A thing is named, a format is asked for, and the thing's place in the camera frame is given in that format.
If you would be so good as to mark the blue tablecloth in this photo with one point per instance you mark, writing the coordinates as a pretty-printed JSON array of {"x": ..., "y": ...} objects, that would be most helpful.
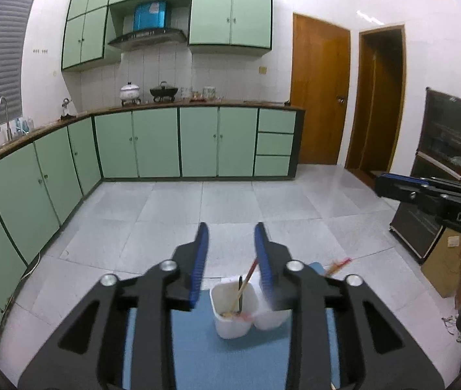
[{"x": 254, "y": 365}]

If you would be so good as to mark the green upper kitchen cabinets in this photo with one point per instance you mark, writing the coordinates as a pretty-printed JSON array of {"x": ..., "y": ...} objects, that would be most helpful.
[{"x": 230, "y": 12}]

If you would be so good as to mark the black wok with lid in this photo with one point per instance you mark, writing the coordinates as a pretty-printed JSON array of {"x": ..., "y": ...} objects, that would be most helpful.
[{"x": 164, "y": 90}]

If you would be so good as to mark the white cooking pot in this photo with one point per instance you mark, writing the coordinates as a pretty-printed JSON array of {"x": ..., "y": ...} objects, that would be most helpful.
[{"x": 130, "y": 91}]

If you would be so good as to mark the white two-compartment utensil holder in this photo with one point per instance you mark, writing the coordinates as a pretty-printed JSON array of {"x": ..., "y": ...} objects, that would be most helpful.
[{"x": 232, "y": 327}]

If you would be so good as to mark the green lower kitchen cabinets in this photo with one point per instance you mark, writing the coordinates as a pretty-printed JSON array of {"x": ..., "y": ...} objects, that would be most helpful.
[{"x": 157, "y": 142}]

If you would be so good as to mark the range hood with blue film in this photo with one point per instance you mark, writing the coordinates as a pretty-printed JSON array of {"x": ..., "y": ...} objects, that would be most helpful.
[{"x": 151, "y": 20}]

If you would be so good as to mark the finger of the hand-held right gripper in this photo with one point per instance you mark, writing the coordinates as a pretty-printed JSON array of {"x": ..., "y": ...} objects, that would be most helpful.
[
  {"x": 409, "y": 199},
  {"x": 417, "y": 183}
]

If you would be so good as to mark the group of glass jars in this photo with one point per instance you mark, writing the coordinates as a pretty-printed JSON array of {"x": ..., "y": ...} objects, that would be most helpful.
[{"x": 204, "y": 94}]

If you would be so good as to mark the wall hooks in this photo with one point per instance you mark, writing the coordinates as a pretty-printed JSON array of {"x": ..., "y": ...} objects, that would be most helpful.
[{"x": 40, "y": 51}]

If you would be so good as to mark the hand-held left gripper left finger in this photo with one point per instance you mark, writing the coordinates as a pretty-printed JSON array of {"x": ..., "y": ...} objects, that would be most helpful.
[{"x": 200, "y": 264}]

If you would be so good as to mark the black spoon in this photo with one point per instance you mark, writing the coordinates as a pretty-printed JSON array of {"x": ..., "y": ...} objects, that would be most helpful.
[{"x": 240, "y": 292}]

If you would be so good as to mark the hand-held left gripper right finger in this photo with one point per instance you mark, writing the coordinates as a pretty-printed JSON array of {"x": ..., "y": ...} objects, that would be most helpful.
[{"x": 263, "y": 264}]

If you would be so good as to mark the green kitchen cabinets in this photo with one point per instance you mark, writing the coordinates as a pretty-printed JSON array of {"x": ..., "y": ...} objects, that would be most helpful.
[
  {"x": 230, "y": 12},
  {"x": 157, "y": 142}
]

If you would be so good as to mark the yellow chopstick with orange end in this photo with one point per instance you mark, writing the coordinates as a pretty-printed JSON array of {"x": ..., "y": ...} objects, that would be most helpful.
[
  {"x": 246, "y": 282},
  {"x": 338, "y": 266}
]

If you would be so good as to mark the cardboard box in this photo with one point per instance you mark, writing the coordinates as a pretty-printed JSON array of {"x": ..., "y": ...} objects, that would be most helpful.
[{"x": 443, "y": 268}]

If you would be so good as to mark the chrome sink faucet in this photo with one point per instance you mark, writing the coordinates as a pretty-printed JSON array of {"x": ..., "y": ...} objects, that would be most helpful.
[{"x": 2, "y": 109}]

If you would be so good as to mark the bottles beside sink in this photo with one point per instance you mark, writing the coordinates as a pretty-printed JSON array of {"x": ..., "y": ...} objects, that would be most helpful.
[{"x": 23, "y": 124}]

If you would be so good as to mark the open wooden doorway frame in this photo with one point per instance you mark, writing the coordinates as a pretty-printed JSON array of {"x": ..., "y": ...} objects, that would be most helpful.
[{"x": 356, "y": 130}]

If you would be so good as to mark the brown wooden door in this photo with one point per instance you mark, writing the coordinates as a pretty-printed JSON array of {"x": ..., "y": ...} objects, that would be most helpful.
[{"x": 319, "y": 89}]

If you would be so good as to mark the black glass-front cabinet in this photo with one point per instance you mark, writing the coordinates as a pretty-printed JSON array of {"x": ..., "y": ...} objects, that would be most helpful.
[{"x": 441, "y": 138}]

